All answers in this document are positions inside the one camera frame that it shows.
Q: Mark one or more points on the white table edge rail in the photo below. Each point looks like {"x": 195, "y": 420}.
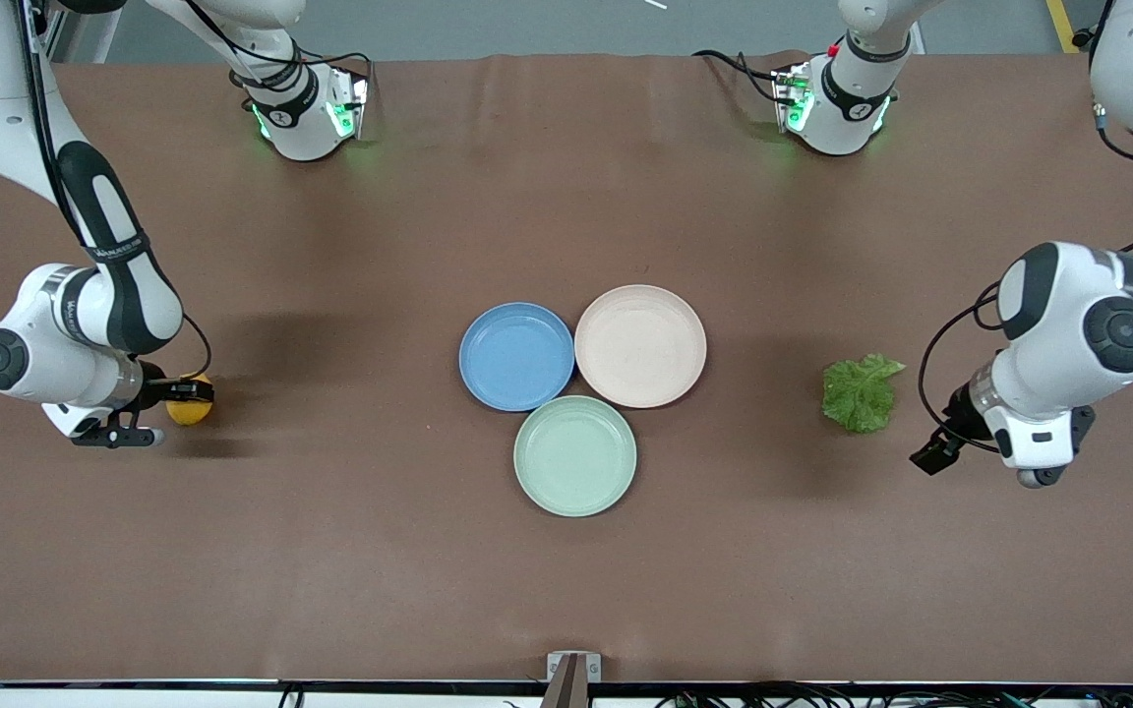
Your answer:
{"x": 134, "y": 693}

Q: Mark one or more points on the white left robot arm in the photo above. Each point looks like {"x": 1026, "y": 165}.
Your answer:
{"x": 1088, "y": 334}

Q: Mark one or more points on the brown table cover sheet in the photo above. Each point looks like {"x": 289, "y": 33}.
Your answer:
{"x": 429, "y": 570}

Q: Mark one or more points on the mint green plate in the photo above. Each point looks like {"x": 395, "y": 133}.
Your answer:
{"x": 574, "y": 456}

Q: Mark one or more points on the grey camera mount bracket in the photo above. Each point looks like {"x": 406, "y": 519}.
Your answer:
{"x": 572, "y": 674}

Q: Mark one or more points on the beige plate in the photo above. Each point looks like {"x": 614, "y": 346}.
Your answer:
{"x": 640, "y": 346}

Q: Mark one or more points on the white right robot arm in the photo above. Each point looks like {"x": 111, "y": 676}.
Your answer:
{"x": 104, "y": 285}

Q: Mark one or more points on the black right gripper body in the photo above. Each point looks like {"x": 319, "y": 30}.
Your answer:
{"x": 154, "y": 384}

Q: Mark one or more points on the green lettuce leaf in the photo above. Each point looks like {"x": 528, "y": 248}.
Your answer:
{"x": 860, "y": 396}

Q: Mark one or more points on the yellow lemon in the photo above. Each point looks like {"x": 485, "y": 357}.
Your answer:
{"x": 188, "y": 413}

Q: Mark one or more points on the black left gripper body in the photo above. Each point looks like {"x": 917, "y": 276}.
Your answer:
{"x": 960, "y": 413}

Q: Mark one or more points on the blue plate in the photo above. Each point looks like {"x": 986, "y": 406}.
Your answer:
{"x": 515, "y": 356}

